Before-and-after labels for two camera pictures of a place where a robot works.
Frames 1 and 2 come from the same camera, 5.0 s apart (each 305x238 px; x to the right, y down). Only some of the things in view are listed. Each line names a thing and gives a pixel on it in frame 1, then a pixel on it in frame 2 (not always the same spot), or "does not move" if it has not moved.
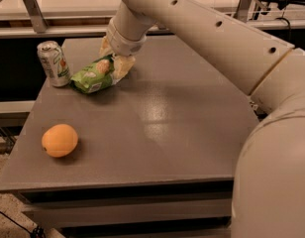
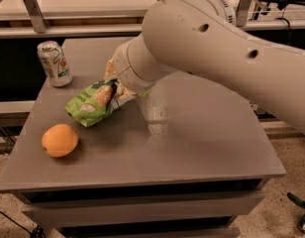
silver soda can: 55,62 does not move
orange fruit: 59,140 does not move
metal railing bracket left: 35,14 does not move
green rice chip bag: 95,76 -> 95,105
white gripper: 125,44 -> 122,69
